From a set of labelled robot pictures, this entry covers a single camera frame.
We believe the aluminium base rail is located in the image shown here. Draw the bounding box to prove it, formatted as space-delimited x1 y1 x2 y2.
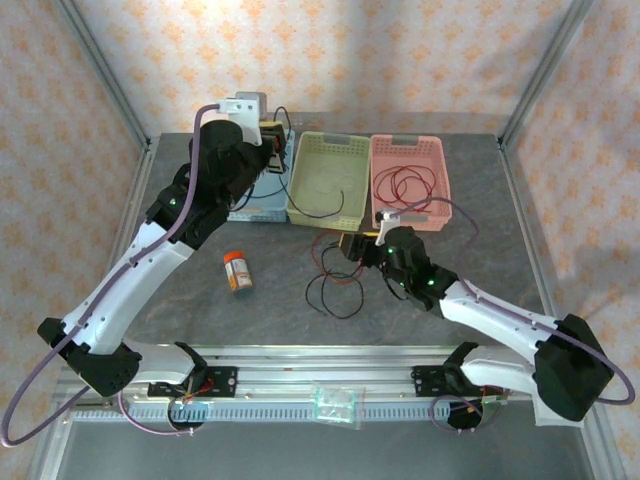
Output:
54 343 601 404

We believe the pink plastic basket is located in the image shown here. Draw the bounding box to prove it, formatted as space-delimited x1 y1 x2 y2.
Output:
369 133 454 234

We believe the green plastic basket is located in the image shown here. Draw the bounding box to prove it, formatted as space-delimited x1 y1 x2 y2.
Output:
285 130 372 232

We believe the blue plastic basket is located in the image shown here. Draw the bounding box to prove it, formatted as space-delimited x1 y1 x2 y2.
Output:
227 149 292 224

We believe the aluminium side rail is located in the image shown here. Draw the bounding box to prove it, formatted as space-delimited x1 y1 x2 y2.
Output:
79 137 159 361
497 133 572 361

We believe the red cable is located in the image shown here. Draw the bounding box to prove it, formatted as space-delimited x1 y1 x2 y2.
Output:
374 164 435 206
310 230 366 282

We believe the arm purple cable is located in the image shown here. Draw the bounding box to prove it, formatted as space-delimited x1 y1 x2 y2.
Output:
0 103 221 449
384 197 631 434

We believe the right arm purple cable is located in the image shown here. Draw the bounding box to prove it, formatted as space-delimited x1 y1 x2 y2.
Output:
384 197 631 434

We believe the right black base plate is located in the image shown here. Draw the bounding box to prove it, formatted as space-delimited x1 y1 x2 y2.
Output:
412 364 504 400

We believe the slotted grey cable duct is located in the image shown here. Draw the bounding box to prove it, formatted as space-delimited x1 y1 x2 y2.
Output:
67 399 484 424

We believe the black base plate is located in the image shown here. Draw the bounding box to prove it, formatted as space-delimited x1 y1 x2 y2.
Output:
147 366 240 400
412 364 504 400

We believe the clear plastic parts bag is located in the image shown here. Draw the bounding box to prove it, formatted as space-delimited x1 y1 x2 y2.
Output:
310 382 366 431

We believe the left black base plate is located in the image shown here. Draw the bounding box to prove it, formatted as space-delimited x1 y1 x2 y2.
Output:
147 366 240 400

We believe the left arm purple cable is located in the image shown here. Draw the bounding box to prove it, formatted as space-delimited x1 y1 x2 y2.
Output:
0 103 221 449

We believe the black cable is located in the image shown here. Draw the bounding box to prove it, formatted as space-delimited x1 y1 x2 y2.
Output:
305 238 367 320
239 105 346 219

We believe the aluminium frame post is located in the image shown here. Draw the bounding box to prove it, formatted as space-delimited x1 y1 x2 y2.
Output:
497 0 599 151
52 0 154 151

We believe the orange pill bottle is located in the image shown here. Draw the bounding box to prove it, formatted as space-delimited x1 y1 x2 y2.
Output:
223 251 255 295

